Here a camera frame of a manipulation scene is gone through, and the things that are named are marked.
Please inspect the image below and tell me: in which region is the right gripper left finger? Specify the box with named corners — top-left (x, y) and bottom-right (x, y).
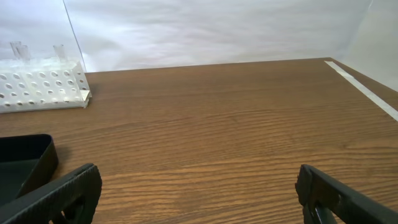
top-left (0, 163), bottom-right (103, 224)

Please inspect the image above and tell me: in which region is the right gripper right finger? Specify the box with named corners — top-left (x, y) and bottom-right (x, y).
top-left (294, 164), bottom-right (398, 224)

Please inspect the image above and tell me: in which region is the black tray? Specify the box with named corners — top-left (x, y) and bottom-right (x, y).
top-left (0, 134), bottom-right (60, 208)

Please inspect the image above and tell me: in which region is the white test tube rack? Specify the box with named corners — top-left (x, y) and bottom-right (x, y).
top-left (0, 57), bottom-right (93, 114)

